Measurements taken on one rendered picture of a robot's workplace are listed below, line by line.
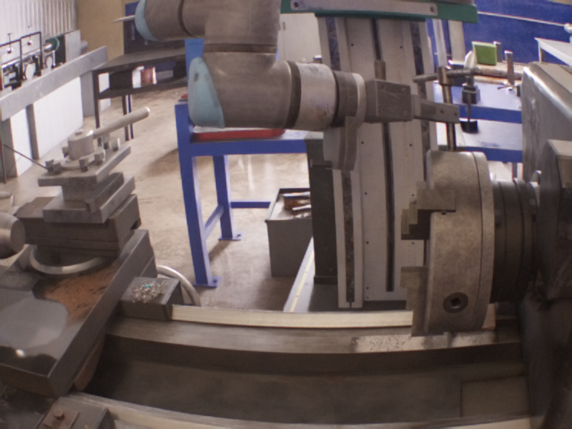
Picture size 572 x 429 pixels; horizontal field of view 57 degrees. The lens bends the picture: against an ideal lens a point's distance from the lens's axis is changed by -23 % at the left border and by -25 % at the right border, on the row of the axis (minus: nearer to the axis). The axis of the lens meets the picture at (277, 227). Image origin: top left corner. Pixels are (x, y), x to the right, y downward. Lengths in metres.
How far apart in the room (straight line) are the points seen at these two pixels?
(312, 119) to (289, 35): 6.84
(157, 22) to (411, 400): 0.78
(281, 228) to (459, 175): 2.21
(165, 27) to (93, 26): 7.99
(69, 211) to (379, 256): 1.21
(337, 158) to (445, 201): 0.14
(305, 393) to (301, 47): 6.61
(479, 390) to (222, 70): 0.77
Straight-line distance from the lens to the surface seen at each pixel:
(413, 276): 0.88
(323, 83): 0.76
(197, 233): 2.96
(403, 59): 1.92
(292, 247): 3.00
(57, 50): 6.56
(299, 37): 7.58
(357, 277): 2.14
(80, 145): 1.23
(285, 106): 0.75
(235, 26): 0.73
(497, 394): 1.18
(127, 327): 1.24
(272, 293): 2.95
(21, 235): 1.12
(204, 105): 0.73
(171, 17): 0.82
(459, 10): 1.66
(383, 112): 0.76
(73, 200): 1.26
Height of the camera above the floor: 1.49
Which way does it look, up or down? 25 degrees down
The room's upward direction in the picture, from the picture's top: 5 degrees counter-clockwise
